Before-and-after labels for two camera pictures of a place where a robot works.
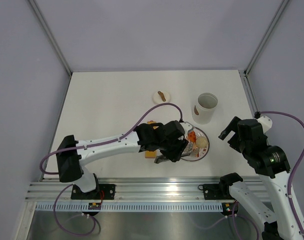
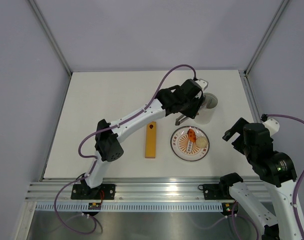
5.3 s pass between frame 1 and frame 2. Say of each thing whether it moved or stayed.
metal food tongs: moved
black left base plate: stayed
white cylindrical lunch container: stayed
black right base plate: stayed
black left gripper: moved
